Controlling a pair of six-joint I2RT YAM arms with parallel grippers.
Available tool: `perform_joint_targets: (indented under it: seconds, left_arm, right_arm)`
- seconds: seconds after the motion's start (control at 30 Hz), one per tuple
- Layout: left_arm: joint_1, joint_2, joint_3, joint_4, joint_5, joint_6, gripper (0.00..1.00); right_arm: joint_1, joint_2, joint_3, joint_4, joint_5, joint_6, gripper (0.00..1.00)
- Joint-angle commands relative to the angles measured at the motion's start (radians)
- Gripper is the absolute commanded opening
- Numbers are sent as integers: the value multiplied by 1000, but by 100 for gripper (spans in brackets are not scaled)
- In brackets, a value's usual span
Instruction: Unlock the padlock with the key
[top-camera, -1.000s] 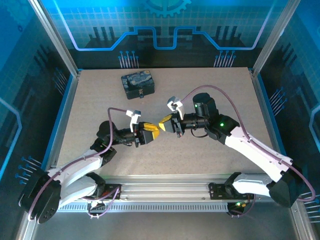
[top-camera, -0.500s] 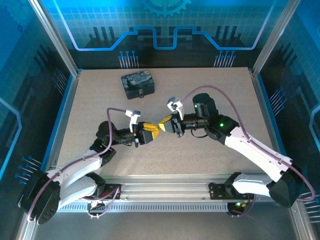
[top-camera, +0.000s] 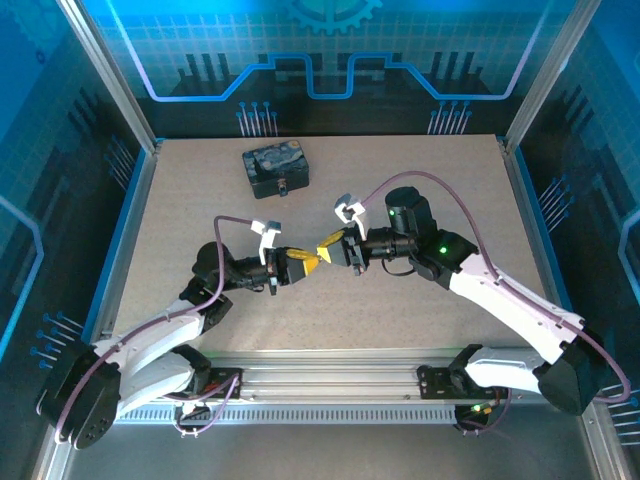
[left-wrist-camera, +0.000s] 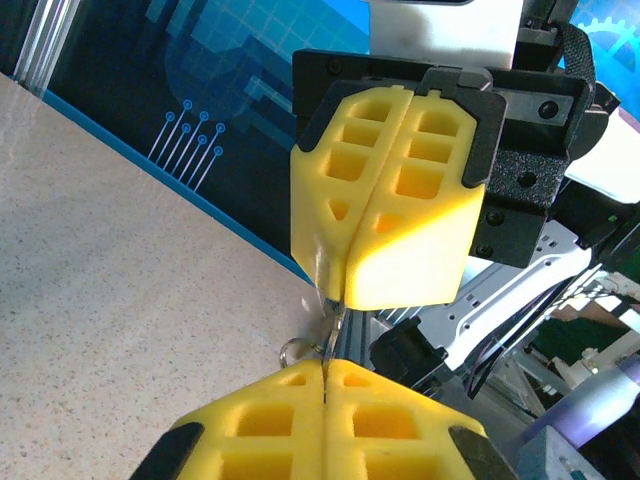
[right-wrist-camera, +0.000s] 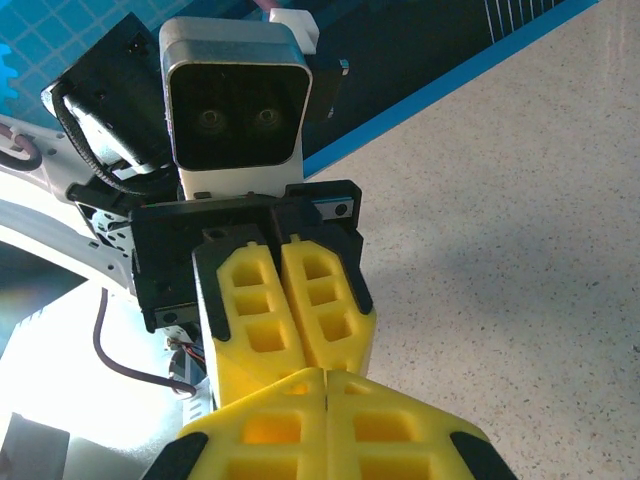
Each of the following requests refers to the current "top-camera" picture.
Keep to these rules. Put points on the starry night tin box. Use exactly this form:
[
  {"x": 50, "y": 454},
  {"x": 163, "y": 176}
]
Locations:
[{"x": 276, "y": 165}]

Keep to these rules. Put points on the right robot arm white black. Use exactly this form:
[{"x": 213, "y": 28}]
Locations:
[{"x": 505, "y": 305}]

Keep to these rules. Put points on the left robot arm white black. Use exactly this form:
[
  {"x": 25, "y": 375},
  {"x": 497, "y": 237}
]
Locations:
[{"x": 150, "y": 345}]

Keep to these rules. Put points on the aluminium mounting rail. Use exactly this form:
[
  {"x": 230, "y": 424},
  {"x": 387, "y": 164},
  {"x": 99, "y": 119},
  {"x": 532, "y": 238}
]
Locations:
[{"x": 330, "y": 372}]

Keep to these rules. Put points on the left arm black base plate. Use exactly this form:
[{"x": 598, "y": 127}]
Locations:
[{"x": 222, "y": 382}]

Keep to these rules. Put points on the aluminium side rail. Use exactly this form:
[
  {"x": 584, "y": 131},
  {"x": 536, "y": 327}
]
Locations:
[
  {"x": 535, "y": 230},
  {"x": 125, "y": 245}
]

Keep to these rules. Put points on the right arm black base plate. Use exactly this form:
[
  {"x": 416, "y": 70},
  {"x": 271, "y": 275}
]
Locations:
[{"x": 437, "y": 382}]

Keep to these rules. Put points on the aluminium frame post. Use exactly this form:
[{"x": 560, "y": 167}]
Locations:
[
  {"x": 107, "y": 75},
  {"x": 550, "y": 75}
]

